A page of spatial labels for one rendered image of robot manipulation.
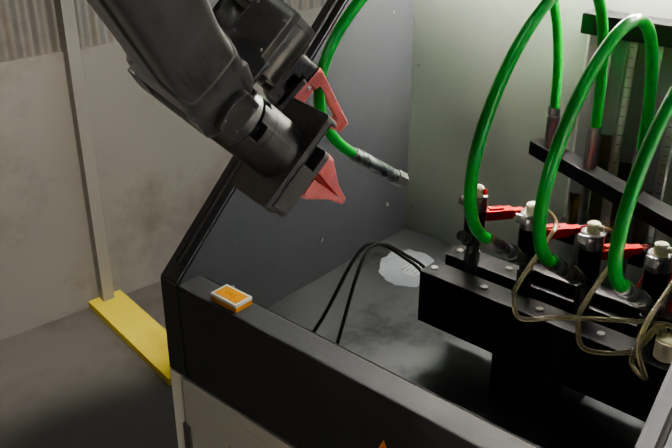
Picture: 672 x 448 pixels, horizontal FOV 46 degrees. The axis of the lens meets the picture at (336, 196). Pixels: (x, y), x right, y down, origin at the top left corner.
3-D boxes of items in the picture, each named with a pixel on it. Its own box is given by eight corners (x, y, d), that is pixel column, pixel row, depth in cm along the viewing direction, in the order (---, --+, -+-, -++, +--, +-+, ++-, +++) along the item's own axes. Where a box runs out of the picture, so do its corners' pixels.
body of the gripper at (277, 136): (342, 126, 73) (292, 81, 68) (277, 217, 72) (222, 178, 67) (303, 107, 77) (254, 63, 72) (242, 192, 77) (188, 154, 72)
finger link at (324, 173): (374, 192, 78) (317, 144, 71) (332, 252, 77) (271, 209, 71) (335, 169, 83) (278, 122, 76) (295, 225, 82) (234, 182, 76)
